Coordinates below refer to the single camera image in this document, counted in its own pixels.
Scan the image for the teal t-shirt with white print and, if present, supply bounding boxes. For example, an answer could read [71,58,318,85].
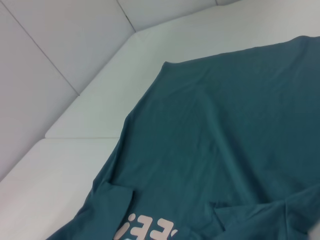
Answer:
[46,35,320,240]

